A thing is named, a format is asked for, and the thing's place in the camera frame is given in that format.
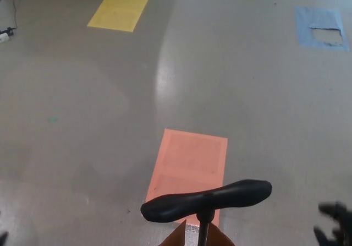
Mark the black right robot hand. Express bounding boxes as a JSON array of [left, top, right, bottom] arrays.
[[313, 201, 352, 246]]

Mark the salmon orange paper sheet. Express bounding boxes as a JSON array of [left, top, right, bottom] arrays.
[[145, 128, 228, 227]]

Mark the torn blue paper sheet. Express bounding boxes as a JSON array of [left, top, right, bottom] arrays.
[[294, 6, 350, 52]]

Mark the white power strip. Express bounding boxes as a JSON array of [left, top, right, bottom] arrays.
[[0, 26, 16, 44]]

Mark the yellow paper sheet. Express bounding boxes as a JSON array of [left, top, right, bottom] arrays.
[[86, 0, 151, 32]]

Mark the thin black floor cable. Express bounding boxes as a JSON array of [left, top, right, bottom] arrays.
[[0, 0, 19, 30]]

